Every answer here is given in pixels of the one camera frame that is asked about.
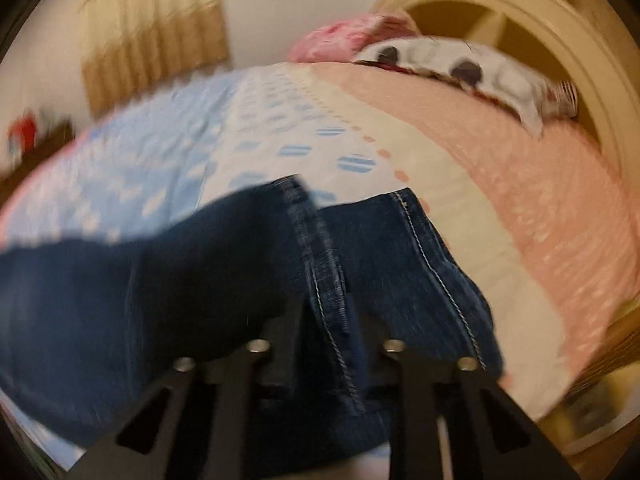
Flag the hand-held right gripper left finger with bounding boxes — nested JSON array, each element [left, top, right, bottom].
[[65, 299, 307, 480]]

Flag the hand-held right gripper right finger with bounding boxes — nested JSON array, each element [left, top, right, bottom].
[[349, 304, 582, 480]]

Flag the dark blue denim pants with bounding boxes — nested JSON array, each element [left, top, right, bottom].
[[0, 175, 506, 461]]

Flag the blue and pink printed bedsheet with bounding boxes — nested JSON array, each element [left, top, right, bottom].
[[0, 60, 640, 461]]

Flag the brown wooden desk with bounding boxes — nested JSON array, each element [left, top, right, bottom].
[[0, 120, 76, 181]]

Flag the pink floral pillow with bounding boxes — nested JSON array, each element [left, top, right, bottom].
[[287, 14, 418, 63]]

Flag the white printed pillow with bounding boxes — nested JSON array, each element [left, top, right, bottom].
[[352, 36, 578, 136]]

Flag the red gift bag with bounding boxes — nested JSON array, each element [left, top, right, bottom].
[[7, 112, 40, 147]]

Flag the beige patterned curtain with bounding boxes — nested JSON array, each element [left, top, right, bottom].
[[80, 0, 231, 121]]

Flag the cream wooden headboard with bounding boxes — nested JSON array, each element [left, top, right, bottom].
[[370, 0, 640, 311]]

